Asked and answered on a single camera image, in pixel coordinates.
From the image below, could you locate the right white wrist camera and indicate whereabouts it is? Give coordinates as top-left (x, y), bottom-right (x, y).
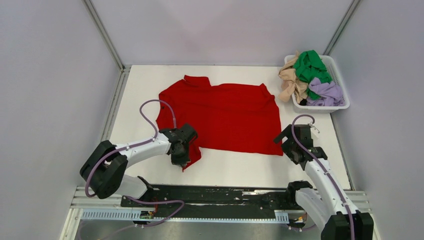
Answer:
top-left (308, 123), bottom-right (321, 140)

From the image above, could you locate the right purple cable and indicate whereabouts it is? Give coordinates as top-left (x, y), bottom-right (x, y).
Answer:
top-left (288, 114), bottom-right (357, 240)

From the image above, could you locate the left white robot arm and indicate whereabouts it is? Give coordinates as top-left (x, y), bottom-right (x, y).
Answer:
top-left (79, 123), bottom-right (198, 207)

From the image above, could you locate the red t shirt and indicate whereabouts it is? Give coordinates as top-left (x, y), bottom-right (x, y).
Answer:
top-left (156, 75), bottom-right (283, 167)

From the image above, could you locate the green t shirt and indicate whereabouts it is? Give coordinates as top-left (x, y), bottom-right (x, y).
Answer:
top-left (293, 50), bottom-right (333, 85)

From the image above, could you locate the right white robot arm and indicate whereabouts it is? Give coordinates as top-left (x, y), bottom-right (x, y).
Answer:
top-left (274, 124), bottom-right (374, 240)

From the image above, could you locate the lilac t shirt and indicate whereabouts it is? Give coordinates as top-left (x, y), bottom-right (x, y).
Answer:
top-left (306, 77), bottom-right (345, 107)

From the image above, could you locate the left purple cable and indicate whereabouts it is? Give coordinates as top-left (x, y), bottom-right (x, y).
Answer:
top-left (84, 99), bottom-right (186, 229)

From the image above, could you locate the beige t shirt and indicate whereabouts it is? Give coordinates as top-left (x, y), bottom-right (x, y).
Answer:
top-left (278, 51), bottom-right (309, 104)

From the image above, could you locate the grey slotted cable duct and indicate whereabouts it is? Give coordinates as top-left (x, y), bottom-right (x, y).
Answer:
top-left (80, 209), bottom-right (290, 224)

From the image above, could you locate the aluminium frame rail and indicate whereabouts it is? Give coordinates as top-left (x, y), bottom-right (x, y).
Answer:
top-left (59, 186), bottom-right (382, 240)

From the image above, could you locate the white laundry basket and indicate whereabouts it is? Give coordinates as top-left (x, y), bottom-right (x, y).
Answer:
top-left (284, 54), bottom-right (351, 114)

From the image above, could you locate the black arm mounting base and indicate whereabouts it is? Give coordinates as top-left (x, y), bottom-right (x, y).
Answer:
top-left (117, 184), bottom-right (306, 220)

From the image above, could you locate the purple cable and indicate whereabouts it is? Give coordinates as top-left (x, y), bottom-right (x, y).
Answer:
top-left (84, 99), bottom-right (186, 229)
top-left (288, 114), bottom-right (357, 240)

